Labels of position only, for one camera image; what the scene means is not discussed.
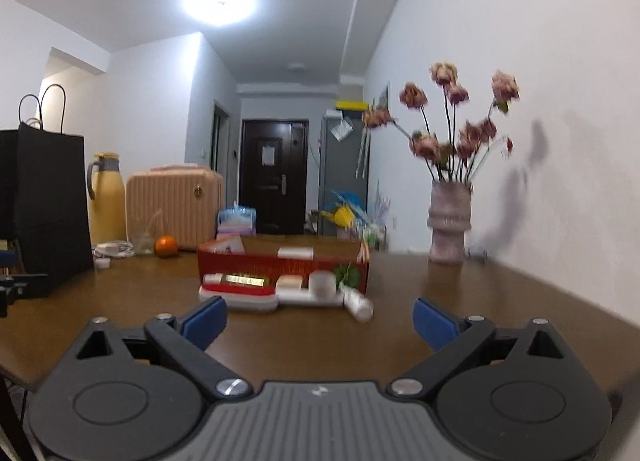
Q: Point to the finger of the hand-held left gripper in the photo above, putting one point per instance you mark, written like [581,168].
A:
[7,261]
[20,287]

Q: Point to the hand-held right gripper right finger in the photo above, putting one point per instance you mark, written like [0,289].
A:
[432,323]

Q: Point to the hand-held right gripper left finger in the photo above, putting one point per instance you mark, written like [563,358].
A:
[205,322]

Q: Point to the red cardboard box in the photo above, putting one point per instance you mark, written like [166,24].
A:
[230,263]

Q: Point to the white plastic bottle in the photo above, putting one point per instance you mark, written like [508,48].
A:
[315,293]

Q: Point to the red and white lint brush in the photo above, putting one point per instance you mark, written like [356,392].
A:
[237,300]

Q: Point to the black paper bag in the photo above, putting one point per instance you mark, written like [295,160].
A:
[50,211]

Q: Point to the small white tube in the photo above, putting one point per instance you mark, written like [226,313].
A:
[359,306]

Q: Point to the orange fruit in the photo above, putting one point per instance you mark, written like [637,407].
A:
[166,246]

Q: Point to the small white round cap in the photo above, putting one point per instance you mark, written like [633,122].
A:
[102,263]

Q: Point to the clear glass cup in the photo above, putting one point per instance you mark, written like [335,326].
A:
[145,241]

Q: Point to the pink ceramic vase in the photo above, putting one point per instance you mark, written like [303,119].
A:
[450,221]

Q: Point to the blue tissue pack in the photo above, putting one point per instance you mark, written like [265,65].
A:
[236,221]

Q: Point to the trolley with bottles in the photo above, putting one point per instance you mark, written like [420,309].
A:
[367,236]

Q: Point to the yellow thermos bottle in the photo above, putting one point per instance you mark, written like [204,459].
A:
[107,206]

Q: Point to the pink ribbed suitcase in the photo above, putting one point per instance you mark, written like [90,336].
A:
[172,206]

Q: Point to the blue and yellow toys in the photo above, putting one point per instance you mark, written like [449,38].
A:
[344,211]

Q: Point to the dark entrance door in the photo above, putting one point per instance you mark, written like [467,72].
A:
[272,176]

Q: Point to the grey refrigerator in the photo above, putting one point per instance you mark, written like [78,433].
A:
[340,171]

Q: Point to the hanging white umbrella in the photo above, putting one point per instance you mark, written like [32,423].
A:
[363,156]

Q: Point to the side room door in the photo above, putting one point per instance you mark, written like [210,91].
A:
[220,141]

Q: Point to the dried pink roses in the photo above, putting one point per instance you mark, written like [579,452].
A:
[450,141]

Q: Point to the paper note on refrigerator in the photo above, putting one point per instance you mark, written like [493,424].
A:
[341,129]

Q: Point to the yellow box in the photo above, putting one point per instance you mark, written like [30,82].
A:
[351,105]

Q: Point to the round ceiling lamp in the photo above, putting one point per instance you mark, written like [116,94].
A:
[218,5]

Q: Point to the wall picture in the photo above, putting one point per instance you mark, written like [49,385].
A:
[384,95]

